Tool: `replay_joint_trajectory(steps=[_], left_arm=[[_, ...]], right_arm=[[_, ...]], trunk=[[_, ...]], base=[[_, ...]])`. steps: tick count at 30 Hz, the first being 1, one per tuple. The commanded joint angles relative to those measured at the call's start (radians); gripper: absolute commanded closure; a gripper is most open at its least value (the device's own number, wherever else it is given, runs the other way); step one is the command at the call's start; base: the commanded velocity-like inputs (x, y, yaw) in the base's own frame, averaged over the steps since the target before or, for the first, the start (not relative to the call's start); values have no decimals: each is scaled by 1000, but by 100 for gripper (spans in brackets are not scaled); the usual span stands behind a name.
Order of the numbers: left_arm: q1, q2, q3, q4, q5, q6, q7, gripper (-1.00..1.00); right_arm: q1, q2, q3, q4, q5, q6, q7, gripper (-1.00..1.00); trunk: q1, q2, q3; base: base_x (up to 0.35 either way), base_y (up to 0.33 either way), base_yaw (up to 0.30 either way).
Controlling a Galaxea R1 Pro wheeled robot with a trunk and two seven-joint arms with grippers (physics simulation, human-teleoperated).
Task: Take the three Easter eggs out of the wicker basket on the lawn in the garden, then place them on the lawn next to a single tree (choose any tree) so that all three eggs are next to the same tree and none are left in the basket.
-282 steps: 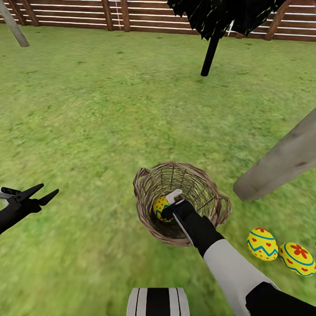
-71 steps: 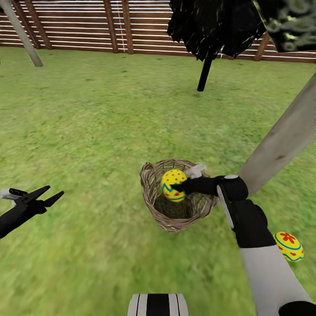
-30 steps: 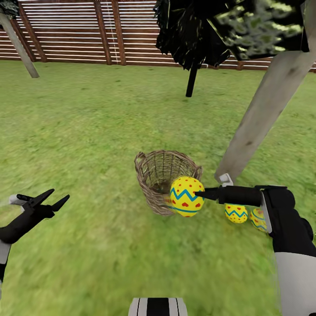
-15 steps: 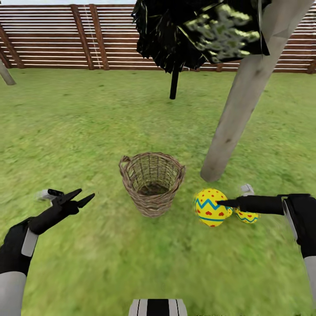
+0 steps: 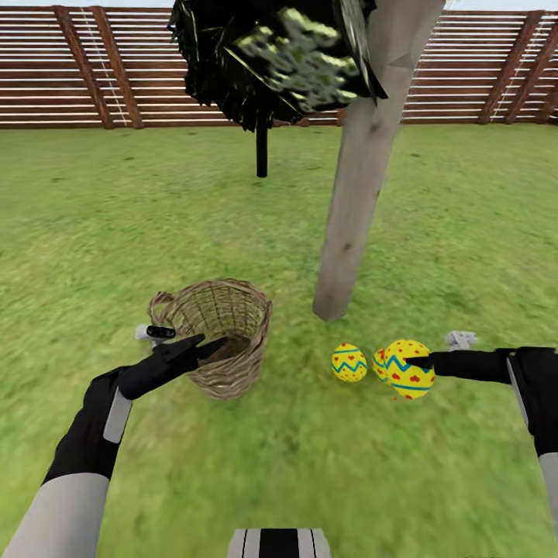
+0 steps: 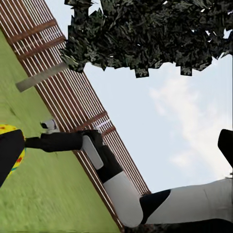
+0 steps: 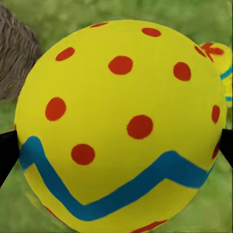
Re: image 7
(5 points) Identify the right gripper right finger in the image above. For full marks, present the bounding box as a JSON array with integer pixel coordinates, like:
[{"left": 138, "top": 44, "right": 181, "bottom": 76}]
[{"left": 219, "top": 129, "right": 233, "bottom": 168}]

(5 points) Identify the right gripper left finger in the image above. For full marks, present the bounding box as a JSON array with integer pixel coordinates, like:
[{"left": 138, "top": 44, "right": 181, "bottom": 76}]
[{"left": 0, "top": 130, "right": 19, "bottom": 187}]

